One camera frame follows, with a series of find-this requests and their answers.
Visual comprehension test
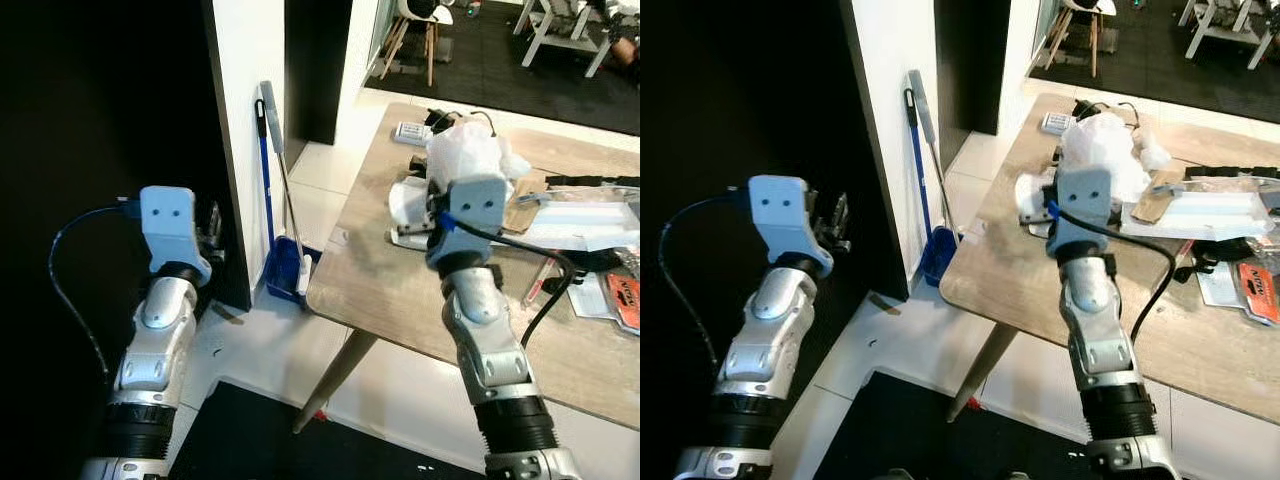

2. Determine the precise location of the white plastic bag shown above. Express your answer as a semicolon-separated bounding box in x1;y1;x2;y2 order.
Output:
1014;110;1173;223
387;113;535;229

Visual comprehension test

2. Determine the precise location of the wooden table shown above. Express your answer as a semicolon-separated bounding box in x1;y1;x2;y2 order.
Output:
938;92;1280;427
293;100;641;435

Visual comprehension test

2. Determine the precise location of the blue dustpan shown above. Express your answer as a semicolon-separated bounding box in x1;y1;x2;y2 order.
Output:
919;225;964;290
264;234;324;307

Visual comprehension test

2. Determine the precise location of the brown cardboard piece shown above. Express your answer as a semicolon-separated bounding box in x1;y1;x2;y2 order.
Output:
1130;167;1188;225
500;168;553;237

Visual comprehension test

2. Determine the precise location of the white foam tray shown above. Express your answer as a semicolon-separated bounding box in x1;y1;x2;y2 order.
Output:
1148;178;1280;243
388;183;641;253

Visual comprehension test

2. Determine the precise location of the black strip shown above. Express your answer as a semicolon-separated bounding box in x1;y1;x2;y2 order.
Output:
544;174;641;192
1184;164;1280;184

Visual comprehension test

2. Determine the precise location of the white chair with wooden legs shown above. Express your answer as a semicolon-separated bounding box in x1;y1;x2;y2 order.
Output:
1040;0;1117;80
378;0;457;89

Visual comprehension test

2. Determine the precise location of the orange packet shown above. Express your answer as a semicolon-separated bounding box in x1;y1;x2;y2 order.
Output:
1234;261;1280;328
604;272;641;337

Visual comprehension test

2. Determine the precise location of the black floor mat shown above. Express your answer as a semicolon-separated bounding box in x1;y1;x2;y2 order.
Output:
163;377;483;480
812;370;1101;480

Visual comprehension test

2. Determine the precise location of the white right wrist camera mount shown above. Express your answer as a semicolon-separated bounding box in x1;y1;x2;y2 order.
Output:
1046;166;1117;258
426;174;509;271

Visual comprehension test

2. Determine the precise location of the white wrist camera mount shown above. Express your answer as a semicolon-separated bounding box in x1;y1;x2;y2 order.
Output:
426;174;509;271
1046;166;1117;258
747;175;835;278
137;185;214;288

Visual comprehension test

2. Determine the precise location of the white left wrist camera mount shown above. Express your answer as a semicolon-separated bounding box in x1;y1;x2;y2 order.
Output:
747;175;835;278
137;185;214;288

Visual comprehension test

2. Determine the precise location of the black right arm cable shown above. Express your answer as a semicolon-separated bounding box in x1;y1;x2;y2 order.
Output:
436;212;583;351
1048;203;1178;348

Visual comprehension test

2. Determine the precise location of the grey long-handled broom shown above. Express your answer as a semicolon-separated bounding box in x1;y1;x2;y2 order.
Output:
904;68;953;241
257;80;305;293

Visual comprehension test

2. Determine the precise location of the white frame table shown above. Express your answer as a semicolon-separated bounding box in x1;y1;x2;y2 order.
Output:
1178;0;1280;72
513;0;641;80

